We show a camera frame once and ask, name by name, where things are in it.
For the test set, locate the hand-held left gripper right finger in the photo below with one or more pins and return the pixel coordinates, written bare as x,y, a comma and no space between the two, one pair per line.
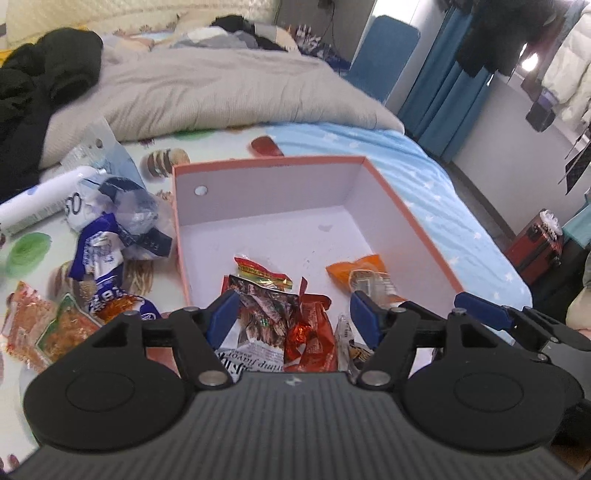
364,318

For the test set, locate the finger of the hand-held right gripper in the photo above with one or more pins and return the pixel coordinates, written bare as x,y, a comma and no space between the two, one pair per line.
480,308

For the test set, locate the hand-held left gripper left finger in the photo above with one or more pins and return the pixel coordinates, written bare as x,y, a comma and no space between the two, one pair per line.
224,318

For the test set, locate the small clear snack packet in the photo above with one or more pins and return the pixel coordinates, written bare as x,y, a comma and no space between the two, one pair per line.
351,355

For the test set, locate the dark brown snack packet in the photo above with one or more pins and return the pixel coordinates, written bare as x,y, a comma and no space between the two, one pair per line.
268,314

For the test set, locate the white printed snack packet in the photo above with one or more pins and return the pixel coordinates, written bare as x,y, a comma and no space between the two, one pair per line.
249,364

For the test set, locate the red yellow snack packet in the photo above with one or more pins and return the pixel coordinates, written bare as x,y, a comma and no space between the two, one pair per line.
258,272

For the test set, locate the red shiny snack packet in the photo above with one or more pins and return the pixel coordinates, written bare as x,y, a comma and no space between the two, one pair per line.
309,341

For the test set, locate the orange cardboard box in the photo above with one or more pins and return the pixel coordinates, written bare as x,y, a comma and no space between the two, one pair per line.
277,203

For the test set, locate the blue white snack packet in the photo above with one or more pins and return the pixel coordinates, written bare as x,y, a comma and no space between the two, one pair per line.
99,258

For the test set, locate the green white snack packet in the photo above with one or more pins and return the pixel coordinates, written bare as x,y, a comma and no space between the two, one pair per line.
69,332

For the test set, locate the orange clear snack packet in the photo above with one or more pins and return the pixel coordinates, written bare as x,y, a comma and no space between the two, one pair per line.
25,323

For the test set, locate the red suitcase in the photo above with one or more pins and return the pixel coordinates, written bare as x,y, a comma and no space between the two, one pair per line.
531,249

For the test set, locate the blue star bedsheet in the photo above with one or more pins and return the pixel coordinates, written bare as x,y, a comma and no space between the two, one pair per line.
438,207

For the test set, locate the crumpled plastic bag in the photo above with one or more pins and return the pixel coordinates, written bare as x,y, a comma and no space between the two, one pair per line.
134,207

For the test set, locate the dark striped garment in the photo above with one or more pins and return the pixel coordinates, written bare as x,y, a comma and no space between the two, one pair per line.
577,161

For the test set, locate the small dark bag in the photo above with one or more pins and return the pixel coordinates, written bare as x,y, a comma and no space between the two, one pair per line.
540,113

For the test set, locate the food print mat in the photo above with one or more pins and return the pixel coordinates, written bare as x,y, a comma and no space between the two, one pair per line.
27,258

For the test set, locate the clear plastic package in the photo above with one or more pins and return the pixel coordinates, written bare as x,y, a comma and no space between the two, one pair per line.
99,152

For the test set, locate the white cylinder bottle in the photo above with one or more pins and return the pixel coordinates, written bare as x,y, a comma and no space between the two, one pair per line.
37,203

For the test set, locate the blue curtain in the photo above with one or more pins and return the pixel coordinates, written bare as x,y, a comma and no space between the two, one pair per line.
438,92

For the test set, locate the grey quilt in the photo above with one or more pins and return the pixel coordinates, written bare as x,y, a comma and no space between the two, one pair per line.
231,92

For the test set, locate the white puffer jacket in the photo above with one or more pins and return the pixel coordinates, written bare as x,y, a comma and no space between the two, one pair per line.
572,69

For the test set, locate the blue covered chair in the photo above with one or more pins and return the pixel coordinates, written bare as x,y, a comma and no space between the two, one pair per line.
383,55

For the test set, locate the black hanging coat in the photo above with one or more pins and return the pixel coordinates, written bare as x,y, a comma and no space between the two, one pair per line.
498,32

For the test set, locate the grey blue clothes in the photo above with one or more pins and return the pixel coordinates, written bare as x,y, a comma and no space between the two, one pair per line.
207,39

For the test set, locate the printed pillow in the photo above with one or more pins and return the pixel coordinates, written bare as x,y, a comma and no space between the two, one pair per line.
279,39

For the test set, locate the black clothes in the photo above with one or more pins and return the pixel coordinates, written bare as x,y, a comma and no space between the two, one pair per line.
231,25

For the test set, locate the black jacket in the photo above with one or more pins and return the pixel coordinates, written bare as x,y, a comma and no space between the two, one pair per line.
37,92

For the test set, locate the cream padded headboard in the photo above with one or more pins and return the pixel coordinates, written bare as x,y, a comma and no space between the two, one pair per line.
92,18

